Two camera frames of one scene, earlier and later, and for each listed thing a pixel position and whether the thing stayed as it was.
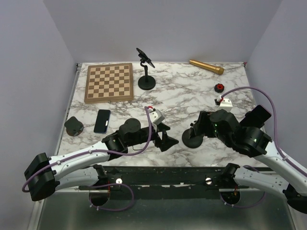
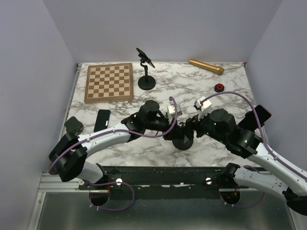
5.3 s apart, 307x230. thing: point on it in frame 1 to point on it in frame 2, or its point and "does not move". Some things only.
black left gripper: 166,141 to 174,133
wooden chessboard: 109,83 does not move
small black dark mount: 74,127 does not move
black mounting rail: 167,182 does not move
